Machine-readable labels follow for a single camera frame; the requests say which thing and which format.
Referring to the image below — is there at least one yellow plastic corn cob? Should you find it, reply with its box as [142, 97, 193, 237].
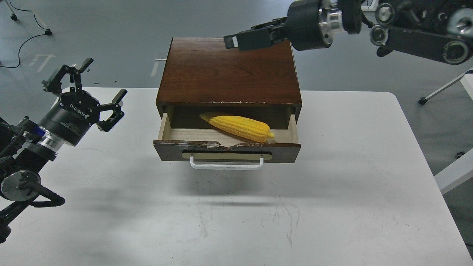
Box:
[199, 112, 275, 143]

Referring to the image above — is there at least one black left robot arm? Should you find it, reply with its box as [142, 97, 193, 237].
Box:
[0, 58, 127, 243]

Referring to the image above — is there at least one dark wooden cabinet box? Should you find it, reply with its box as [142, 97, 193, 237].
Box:
[156, 37, 302, 119]

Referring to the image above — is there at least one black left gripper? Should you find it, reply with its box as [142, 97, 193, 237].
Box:
[38, 58, 128, 146]

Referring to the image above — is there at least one black floor cable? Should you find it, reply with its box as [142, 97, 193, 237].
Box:
[0, 0, 52, 69]

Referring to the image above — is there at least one white furniture leg with caster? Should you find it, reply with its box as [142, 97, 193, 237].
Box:
[418, 68, 473, 105]

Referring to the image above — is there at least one wooden drawer with white handle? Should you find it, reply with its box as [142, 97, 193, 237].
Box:
[153, 113, 301, 164]

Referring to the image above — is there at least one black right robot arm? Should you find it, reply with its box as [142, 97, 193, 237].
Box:
[224, 0, 473, 65]

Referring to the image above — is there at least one white stand with casters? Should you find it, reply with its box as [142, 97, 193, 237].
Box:
[3, 0, 52, 37]

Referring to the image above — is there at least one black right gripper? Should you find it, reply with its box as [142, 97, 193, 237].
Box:
[224, 0, 342, 51]

